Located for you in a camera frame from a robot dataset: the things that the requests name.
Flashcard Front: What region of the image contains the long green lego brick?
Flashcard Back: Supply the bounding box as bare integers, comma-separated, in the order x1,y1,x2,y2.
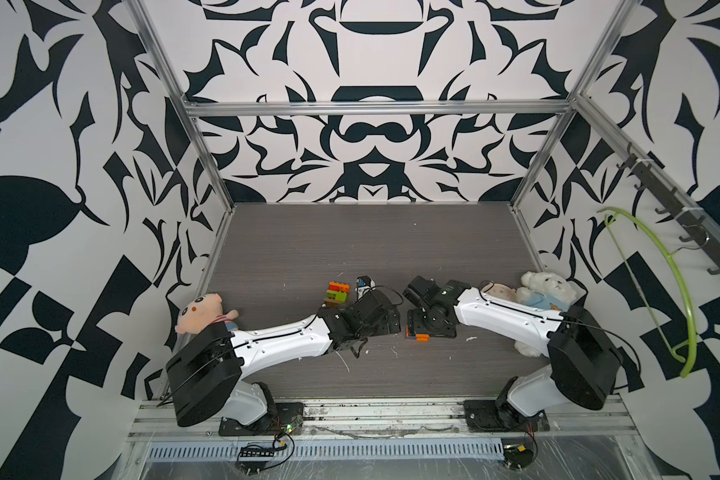
326,290,347,303

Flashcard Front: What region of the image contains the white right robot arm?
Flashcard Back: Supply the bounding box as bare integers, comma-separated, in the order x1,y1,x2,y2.
403,276,622,430

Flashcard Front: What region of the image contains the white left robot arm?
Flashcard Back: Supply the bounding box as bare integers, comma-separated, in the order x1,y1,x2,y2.
165,289,401,429

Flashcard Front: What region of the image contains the white teddy bear plush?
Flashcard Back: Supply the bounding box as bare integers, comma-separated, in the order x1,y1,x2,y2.
512,270,578,358

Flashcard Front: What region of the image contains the pink pig plush toy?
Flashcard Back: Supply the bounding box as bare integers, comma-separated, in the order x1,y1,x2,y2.
174,293,239,335

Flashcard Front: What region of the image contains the green plastic hoop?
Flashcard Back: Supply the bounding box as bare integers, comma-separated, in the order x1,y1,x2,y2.
598,206,698,379

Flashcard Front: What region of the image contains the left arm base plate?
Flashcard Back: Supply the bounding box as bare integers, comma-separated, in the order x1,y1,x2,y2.
218,400,306,437

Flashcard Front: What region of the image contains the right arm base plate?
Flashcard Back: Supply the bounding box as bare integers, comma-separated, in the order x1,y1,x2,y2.
463,400,550,433

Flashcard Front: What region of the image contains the white cable duct strip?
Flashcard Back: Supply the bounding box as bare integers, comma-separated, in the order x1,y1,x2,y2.
147,438,504,462

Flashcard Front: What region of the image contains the aluminium cage frame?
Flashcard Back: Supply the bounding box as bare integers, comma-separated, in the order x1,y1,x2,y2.
136,1,720,479

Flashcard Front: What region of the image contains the black wall hook rack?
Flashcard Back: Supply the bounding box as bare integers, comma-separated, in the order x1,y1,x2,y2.
619,142,720,276

